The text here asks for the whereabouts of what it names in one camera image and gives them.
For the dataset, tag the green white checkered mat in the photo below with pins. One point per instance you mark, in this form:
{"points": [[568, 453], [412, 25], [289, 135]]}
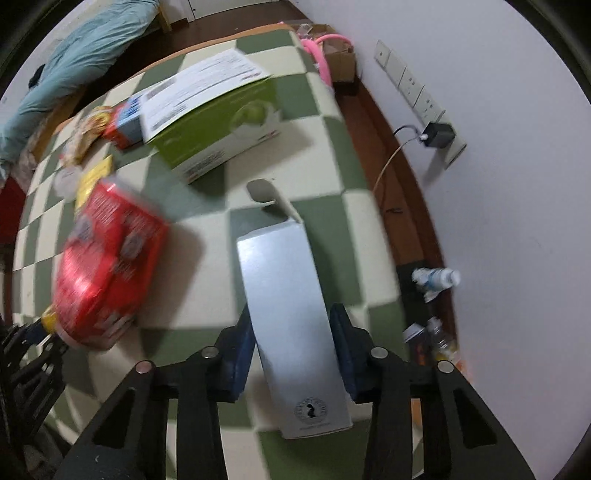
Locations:
{"points": [[332, 152]]}

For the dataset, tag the light blue blanket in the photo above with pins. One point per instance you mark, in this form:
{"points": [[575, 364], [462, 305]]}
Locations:
{"points": [[69, 69]]}

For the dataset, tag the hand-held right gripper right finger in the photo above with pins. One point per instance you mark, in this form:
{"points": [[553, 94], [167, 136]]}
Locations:
{"points": [[345, 357]]}

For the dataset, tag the black power adapter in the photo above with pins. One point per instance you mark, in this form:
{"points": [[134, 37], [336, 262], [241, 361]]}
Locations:
{"points": [[437, 134]]}

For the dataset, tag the yellow packet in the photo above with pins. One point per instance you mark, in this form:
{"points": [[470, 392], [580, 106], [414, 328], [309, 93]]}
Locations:
{"points": [[94, 177]]}

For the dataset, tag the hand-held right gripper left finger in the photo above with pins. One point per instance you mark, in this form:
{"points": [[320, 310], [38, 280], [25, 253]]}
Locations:
{"points": [[239, 357]]}

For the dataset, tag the green and white carton box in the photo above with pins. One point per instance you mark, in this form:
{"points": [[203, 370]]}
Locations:
{"points": [[207, 124]]}

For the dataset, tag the clear plastic bottle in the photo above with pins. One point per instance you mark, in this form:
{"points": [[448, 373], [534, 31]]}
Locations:
{"points": [[436, 278]]}

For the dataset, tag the clear wrapped snack packet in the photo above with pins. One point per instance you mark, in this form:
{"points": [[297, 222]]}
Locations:
{"points": [[87, 129]]}

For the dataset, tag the red cloth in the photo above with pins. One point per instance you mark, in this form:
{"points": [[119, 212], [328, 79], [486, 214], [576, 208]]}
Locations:
{"points": [[10, 207]]}

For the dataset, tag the red snack packet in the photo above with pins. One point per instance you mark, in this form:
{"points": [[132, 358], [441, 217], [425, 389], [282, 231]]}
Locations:
{"points": [[108, 263]]}

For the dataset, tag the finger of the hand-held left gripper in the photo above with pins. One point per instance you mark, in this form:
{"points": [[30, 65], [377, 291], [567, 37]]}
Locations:
{"points": [[27, 333], [39, 383]]}

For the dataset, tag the white wall socket panel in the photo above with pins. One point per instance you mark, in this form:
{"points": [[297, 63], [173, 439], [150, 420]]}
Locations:
{"points": [[415, 87]]}

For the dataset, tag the wooden bed frame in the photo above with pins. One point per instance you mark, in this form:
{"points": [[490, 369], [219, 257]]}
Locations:
{"points": [[165, 16]]}

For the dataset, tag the brown cardboard box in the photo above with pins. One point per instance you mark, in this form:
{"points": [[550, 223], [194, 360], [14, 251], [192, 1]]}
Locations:
{"points": [[341, 62]]}

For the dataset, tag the small red and blue box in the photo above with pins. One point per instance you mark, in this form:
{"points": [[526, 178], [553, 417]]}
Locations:
{"points": [[123, 122]]}

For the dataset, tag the white round lid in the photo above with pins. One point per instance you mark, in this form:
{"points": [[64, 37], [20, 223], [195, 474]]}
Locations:
{"points": [[66, 183]]}

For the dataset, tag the bottles by wall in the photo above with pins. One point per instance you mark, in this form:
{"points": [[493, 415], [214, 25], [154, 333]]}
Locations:
{"points": [[436, 339]]}

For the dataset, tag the silver grey carton box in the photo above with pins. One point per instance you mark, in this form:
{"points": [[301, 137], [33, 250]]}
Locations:
{"points": [[291, 314]]}

